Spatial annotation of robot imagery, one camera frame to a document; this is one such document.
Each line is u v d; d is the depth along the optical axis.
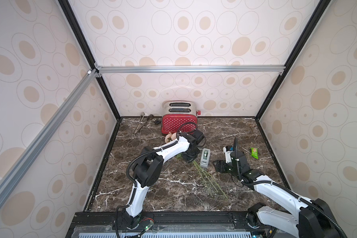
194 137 0.69
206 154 0.93
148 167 0.52
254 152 0.98
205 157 0.93
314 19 0.72
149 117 1.17
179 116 0.96
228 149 0.76
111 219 0.73
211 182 0.83
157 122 1.16
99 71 0.90
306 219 0.40
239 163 0.64
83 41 0.78
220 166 0.75
